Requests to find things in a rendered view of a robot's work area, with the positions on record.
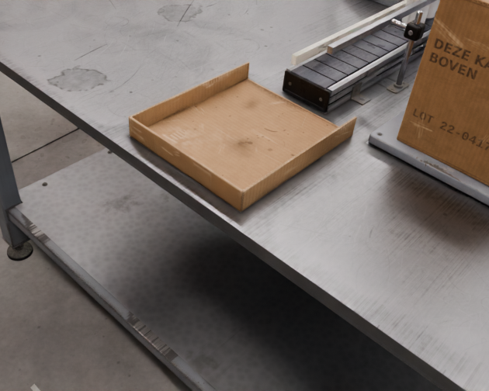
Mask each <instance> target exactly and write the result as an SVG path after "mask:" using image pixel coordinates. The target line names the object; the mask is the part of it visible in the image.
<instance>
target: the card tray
mask: <svg viewBox="0 0 489 391"><path fill-rule="evenodd" d="M248 71H249V62H247V63H244V64H242V65H240V66H238V67H235V68H233V69H231V70H229V71H226V72H224V73H223V74H220V75H218V76H216V77H214V78H211V79H210V80H208V81H205V82H203V83H201V84H199V85H196V86H194V87H192V88H190V89H187V90H185V91H184V92H181V93H179V94H177V95H174V96H172V97H171V98H169V99H166V100H164V101H162V102H159V103H157V104H155V105H153V106H151V107H148V108H146V109H144V110H142V111H140V112H137V113H135V114H133V115H132V116H129V129H130V137H132V138H134V139H135V140H136V141H137V142H139V143H140V144H142V145H144V146H145V147H146V148H148V149H149V150H151V151H152V152H154V153H155V154H156V155H158V156H159V157H161V158H163V159H164V160H166V161H167V162H168V163H169V164H171V165H173V166H174V167H176V168H177V169H179V170H180V171H181V172H183V173H184V174H186V175H188V176H189V177H190V178H192V179H193V180H194V181H196V182H198V183H199V184H201V185H202V186H203V187H205V188H206V189H208V190H209V191H211V192H212V193H213V194H215V195H216V196H218V197H220V198H221V199H222V200H223V201H225V202H227V203H228V204H230V205H231V206H233V207H234V208H235V209H237V210H238V211H240V212H242V211H243V210H244V209H246V208H248V207H249V206H250V205H252V204H253V203H255V202H256V201H258V200H259V199H260V198H262V197H263V196H265V195H267V194H268V193H269V192H271V191H272V190H273V189H275V188H277V187H278V186H280V185H281V184H283V183H284V182H285V181H287V180H288V179H290V178H292V177H293V176H294V175H295V174H297V173H298V172H300V171H302V170H303V169H305V167H307V166H308V165H310V164H312V163H313V162H315V161H316V160H317V159H318V158H320V157H322V156H323V155H325V154H326V153H327V152H329V151H330V150H332V149H333V148H335V147H337V146H338V145H339V144H340V143H342V142H343V141H345V140H347V139H348V138H350V137H351V136H352V134H353V130H354V127H355V122H356V118H357V117H356V116H355V117H353V118H352V119H350V120H349V121H348V122H346V123H344V124H343V125H341V126H337V125H335V124H333V123H331V122H329V121H327V120H326V119H324V118H322V117H320V116H318V115H316V114H314V113H312V112H311V111H309V110H307V109H305V108H303V107H301V106H299V105H297V104H296V103H294V102H291V101H290V100H288V99H286V98H284V97H282V96H281V95H278V94H276V93H275V92H273V91H271V90H269V89H267V88H265V87H263V86H261V85H260V84H258V83H256V82H254V81H252V80H250V79H248Z"/></svg>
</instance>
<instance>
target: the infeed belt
mask: <svg viewBox="0 0 489 391"><path fill-rule="evenodd" d="M433 21H434V19H432V20H425V31H424V33H425V32H427V31H429V30H430V29H431V28H432V24H433ZM408 40H409V39H408V38H405V37H404V30H403V29H401V28H398V27H396V26H393V25H389V26H386V27H384V28H382V29H380V30H378V31H376V32H375V33H373V34H371V35H369V36H367V37H365V38H363V39H361V40H359V41H357V42H355V43H353V44H352V45H350V46H348V47H346V48H344V49H342V50H340V51H338V52H336V53H334V54H329V53H325V54H322V55H321V56H319V57H316V58H314V59H313V60H311V61H308V62H307V63H305V64H303V65H301V66H299V67H297V68H295V69H293V70H292V71H290V73H291V74H294V75H296V76H297V77H299V78H302V79H303V80H305V81H308V82H310V83H311V84H313V85H316V86H317V87H319V88H322V89H324V90H325V89H327V88H329V87H331V86H332V85H334V84H336V83H338V82H339V81H341V80H343V79H344V78H347V77H348V76H349V75H351V74H354V73H355V72H357V71H359V70H360V69H362V68H364V67H365V66H367V65H369V64H371V63H373V62H374V61H376V60H378V59H380V58H381V57H383V56H385V55H386V54H388V53H390V52H391V51H393V50H396V49H397V48H398V47H401V46H402V45H404V44H406V43H407V42H408Z"/></svg>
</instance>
